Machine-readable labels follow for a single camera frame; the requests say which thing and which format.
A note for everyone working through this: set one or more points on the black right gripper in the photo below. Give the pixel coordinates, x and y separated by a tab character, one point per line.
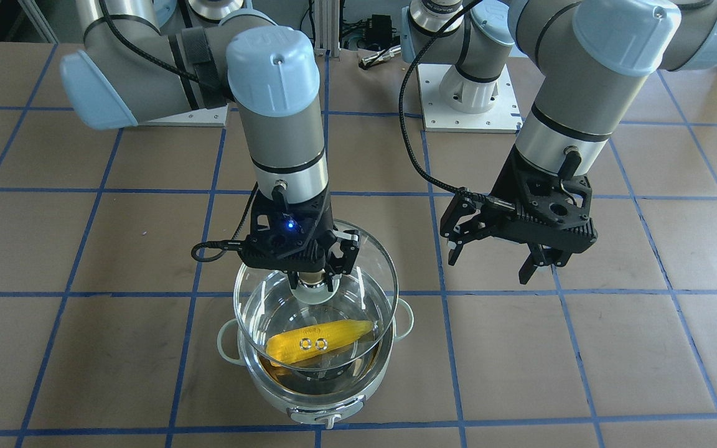
341	251

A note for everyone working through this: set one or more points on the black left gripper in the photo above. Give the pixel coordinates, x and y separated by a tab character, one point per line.
503	180

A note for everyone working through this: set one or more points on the glass pot lid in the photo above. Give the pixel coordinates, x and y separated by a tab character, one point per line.
266	303

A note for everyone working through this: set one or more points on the yellow corn cob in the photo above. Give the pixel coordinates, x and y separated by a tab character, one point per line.
306	343

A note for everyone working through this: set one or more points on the light green cooking pot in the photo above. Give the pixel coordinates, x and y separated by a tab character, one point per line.
325	395

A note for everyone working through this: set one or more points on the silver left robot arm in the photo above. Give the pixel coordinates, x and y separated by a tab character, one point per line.
594	56

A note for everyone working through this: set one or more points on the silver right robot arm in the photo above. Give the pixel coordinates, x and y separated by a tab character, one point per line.
129	73

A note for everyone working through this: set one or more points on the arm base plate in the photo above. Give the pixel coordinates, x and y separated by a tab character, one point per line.
182	116
453	103

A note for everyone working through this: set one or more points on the aluminium frame post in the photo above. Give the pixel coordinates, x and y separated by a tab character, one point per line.
326	28

